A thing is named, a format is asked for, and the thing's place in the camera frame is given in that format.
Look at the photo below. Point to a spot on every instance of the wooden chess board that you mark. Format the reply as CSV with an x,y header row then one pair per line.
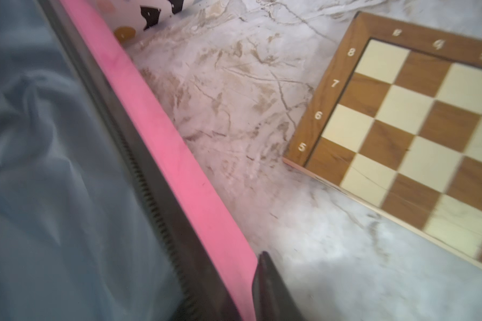
x,y
396,124

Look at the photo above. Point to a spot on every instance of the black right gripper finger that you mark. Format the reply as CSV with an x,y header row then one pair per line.
x,y
272,299

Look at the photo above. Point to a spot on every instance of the pink hard-shell kids suitcase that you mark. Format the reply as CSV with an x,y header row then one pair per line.
x,y
104,212

